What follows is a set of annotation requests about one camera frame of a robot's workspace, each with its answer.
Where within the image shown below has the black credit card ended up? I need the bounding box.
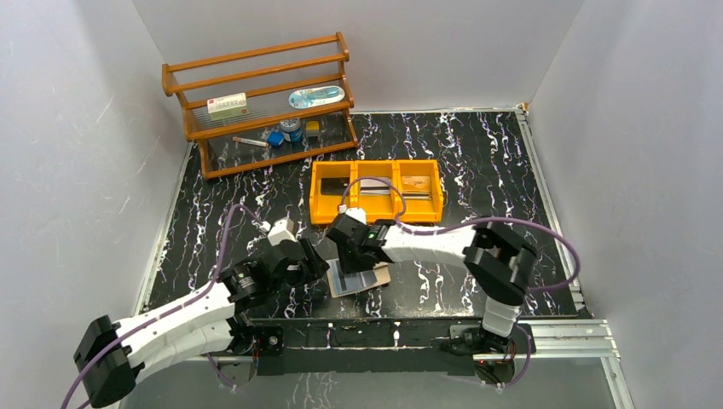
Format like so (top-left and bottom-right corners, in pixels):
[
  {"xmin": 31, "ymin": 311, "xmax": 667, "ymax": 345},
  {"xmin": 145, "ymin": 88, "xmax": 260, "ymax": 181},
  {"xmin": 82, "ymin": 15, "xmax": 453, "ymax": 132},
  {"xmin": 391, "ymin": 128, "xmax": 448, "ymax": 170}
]
[{"xmin": 320, "ymin": 177, "xmax": 350, "ymax": 196}]

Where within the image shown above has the gold credit card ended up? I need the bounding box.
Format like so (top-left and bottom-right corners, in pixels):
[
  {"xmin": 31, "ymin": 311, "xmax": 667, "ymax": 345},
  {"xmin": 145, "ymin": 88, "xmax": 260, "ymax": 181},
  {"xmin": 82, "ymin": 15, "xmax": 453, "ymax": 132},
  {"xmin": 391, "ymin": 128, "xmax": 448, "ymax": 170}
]
[{"xmin": 401, "ymin": 176, "xmax": 431, "ymax": 200}]

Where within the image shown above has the white medicine box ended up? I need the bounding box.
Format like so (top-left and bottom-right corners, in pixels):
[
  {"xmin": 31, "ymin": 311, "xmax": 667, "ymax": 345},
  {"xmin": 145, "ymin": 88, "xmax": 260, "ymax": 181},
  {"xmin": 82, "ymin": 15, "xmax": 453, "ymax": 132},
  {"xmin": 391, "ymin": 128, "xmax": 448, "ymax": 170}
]
[{"xmin": 206, "ymin": 93, "xmax": 248, "ymax": 121}]

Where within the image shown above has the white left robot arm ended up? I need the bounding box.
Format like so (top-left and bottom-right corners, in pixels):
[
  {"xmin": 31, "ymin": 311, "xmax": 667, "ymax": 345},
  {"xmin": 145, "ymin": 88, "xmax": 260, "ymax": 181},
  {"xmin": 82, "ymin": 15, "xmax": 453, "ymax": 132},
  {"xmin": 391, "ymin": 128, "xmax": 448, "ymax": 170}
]
[{"xmin": 72, "ymin": 218, "xmax": 329, "ymax": 408}]

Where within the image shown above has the white tube stick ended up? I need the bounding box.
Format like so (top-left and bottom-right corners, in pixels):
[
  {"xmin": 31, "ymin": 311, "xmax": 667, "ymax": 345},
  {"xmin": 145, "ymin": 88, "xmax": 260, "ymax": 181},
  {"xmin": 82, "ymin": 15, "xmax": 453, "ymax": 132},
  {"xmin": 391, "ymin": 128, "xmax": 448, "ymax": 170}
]
[{"xmin": 232, "ymin": 136, "xmax": 269, "ymax": 148}]

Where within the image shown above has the silver credit card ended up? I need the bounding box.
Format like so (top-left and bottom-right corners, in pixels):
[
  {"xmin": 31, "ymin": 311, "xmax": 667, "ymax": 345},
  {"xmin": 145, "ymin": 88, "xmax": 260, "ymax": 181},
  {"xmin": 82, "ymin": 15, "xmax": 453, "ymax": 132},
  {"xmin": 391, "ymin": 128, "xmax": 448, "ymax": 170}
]
[{"xmin": 358, "ymin": 177, "xmax": 391, "ymax": 196}]

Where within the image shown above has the yellow small box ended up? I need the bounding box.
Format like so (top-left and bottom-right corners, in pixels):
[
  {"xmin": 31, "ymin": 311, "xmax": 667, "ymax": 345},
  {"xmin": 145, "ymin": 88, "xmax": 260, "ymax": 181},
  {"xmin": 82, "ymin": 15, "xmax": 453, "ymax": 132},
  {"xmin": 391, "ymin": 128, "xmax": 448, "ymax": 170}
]
[{"xmin": 304, "ymin": 120, "xmax": 321, "ymax": 138}]

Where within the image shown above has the blue small container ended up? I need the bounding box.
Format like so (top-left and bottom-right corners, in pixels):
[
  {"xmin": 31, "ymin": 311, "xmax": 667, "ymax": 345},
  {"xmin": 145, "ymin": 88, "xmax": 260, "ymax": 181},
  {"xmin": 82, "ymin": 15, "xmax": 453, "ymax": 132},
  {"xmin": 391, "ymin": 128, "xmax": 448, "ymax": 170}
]
[{"xmin": 266, "ymin": 131, "xmax": 285, "ymax": 147}]

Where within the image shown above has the round silver tin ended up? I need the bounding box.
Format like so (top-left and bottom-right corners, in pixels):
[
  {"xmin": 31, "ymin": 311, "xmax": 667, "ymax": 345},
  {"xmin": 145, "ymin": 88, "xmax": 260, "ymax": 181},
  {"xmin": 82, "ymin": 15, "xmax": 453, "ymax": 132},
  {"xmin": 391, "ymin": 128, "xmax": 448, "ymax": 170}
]
[{"xmin": 280, "ymin": 118, "xmax": 304, "ymax": 143}]

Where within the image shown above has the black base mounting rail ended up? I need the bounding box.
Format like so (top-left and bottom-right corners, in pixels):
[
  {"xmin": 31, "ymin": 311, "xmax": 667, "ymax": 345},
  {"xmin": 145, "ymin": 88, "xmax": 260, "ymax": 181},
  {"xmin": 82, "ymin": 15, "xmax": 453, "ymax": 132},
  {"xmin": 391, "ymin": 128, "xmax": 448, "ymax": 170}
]
[{"xmin": 199, "ymin": 317, "xmax": 536, "ymax": 378}]

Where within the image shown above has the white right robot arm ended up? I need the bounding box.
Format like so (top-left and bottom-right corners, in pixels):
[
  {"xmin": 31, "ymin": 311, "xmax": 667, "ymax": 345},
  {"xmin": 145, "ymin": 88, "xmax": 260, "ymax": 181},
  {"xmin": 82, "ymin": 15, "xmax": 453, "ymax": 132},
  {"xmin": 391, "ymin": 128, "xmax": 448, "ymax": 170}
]
[{"xmin": 326, "ymin": 210, "xmax": 538, "ymax": 354}]

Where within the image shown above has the yellow three-compartment plastic bin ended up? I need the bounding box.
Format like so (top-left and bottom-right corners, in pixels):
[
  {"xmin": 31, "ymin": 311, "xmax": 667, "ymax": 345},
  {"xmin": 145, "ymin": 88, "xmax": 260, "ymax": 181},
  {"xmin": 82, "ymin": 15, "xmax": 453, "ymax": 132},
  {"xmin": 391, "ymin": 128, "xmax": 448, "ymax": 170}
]
[{"xmin": 309, "ymin": 159, "xmax": 444, "ymax": 225}]

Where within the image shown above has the wooden shelf rack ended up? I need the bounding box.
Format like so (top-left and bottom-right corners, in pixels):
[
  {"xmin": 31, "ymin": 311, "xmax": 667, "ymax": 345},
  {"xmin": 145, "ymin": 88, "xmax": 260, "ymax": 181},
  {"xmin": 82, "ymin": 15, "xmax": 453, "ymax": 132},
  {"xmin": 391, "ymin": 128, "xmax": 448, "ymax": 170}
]
[{"xmin": 161, "ymin": 32, "xmax": 359, "ymax": 181}]

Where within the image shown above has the oval blue blister pack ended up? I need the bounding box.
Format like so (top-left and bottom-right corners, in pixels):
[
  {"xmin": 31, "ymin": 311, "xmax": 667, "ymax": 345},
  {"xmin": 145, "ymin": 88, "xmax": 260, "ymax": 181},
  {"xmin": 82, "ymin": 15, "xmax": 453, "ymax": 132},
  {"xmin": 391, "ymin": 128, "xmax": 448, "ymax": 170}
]
[{"xmin": 288, "ymin": 85, "xmax": 345, "ymax": 110}]

